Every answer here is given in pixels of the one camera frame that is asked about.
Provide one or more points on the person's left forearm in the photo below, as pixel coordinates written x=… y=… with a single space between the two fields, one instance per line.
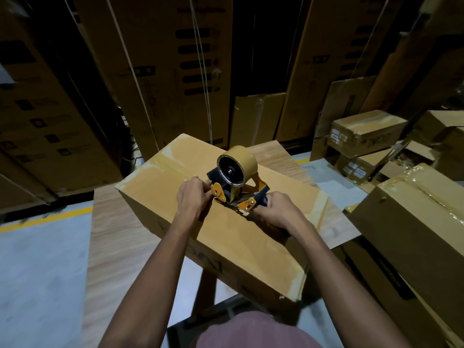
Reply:
x=156 y=286

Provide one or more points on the person's right thumb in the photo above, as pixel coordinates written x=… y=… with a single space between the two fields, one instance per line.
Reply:
x=261 y=209

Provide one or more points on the wooden table leg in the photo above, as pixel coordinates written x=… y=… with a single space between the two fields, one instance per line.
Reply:
x=204 y=293

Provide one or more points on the tall plain cardboard carton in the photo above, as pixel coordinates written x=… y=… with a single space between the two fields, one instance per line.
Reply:
x=420 y=57

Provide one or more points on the person's right hand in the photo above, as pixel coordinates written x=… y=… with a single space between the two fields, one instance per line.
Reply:
x=284 y=213

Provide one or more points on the plain cardboard box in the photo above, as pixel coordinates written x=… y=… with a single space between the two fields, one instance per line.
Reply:
x=442 y=137

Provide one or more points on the person's left thumb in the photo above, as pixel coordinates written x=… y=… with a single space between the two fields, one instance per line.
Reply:
x=207 y=194

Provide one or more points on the small flat cardboard piece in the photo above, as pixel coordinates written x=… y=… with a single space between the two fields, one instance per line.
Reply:
x=255 y=119

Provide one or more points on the leaning cardboard sheet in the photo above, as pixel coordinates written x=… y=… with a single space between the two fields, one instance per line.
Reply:
x=344 y=101

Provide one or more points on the person's pink shirt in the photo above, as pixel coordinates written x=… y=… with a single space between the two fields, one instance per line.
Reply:
x=253 y=331

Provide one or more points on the person's left hand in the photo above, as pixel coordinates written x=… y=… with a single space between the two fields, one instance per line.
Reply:
x=190 y=204

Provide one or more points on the open labelled cardboard box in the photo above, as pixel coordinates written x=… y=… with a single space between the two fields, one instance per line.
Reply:
x=366 y=166

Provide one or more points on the large glossy taped cardboard box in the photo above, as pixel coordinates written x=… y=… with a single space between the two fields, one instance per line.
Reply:
x=417 y=231

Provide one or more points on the large cardboard box black print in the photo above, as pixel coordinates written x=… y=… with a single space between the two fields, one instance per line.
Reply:
x=391 y=300

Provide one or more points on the person's right forearm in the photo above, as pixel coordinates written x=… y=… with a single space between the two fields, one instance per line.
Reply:
x=337 y=286

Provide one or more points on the small labelled cardboard box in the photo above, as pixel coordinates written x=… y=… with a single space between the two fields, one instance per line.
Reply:
x=366 y=134

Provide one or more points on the brown packing tape roll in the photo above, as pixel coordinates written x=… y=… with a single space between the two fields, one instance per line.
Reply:
x=237 y=164

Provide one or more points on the tall printed cardboard carton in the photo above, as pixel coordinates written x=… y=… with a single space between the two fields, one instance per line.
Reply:
x=170 y=68
x=333 y=61
x=43 y=115

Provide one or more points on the orange black tape dispenser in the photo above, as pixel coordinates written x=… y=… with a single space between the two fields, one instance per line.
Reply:
x=239 y=193

